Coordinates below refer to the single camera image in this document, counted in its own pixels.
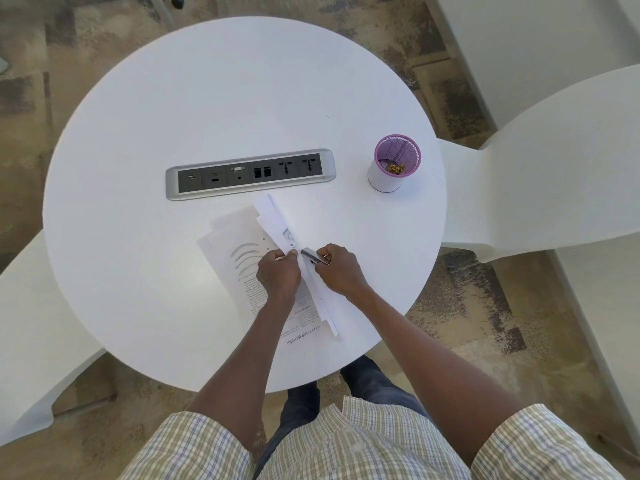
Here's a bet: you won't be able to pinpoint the person's left hand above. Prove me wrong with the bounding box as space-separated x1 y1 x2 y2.
256 249 303 305

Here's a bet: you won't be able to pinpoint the person's right hand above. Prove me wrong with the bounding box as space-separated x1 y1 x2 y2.
314 244 372 298

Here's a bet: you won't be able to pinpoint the silver black stapler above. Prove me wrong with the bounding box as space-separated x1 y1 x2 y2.
300 248 332 268

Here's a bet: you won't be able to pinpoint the white paper sheets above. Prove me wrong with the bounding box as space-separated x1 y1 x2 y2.
252 194 342 339

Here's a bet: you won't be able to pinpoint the person's left forearm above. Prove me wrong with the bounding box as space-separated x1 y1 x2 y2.
187 291 302 466

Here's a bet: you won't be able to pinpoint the person's right forearm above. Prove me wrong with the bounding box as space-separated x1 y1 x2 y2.
345 284 532 466

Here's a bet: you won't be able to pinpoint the printed white paper sheet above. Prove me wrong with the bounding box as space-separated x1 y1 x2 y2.
197 206 322 348

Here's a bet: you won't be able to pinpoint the silver table power socket panel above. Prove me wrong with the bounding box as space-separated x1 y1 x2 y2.
165 148 336 202

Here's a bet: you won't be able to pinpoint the purple mesh cup white base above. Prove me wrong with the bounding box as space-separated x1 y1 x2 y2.
367 135 422 194

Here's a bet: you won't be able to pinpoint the dark blue jeans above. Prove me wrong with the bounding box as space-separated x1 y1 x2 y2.
251 355 432 468

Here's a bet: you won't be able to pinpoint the checked short sleeve shirt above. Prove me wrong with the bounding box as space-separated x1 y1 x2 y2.
117 395 627 480

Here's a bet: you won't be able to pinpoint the white moulded chair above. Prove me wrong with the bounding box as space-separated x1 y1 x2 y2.
434 64 640 266
0 229 107 446

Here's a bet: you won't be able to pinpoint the grey office chair base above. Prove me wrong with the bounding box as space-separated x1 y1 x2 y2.
149 0 187 28

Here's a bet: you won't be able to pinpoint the white rectangular table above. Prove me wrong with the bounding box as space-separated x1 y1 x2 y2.
549 242 640 400
433 0 640 140

